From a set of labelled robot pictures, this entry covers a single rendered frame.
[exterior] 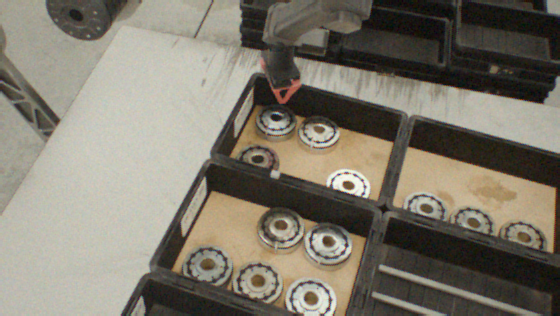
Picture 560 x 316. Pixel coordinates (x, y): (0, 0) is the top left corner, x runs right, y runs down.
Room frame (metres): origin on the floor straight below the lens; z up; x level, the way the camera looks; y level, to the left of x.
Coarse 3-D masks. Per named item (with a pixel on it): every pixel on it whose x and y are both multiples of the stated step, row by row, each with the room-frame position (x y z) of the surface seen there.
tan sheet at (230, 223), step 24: (216, 192) 0.82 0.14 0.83; (216, 216) 0.75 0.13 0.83; (240, 216) 0.76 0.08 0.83; (192, 240) 0.69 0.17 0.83; (216, 240) 0.69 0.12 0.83; (240, 240) 0.70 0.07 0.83; (360, 240) 0.72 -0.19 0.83; (240, 264) 0.64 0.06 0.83; (288, 264) 0.65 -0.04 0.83; (336, 288) 0.60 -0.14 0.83; (336, 312) 0.55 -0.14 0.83
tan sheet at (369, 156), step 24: (240, 144) 0.97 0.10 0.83; (264, 144) 0.98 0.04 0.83; (288, 144) 0.99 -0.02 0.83; (360, 144) 1.01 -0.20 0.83; (384, 144) 1.01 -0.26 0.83; (288, 168) 0.91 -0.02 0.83; (312, 168) 0.92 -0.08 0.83; (336, 168) 0.92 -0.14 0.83; (360, 168) 0.93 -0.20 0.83; (384, 168) 0.94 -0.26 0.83
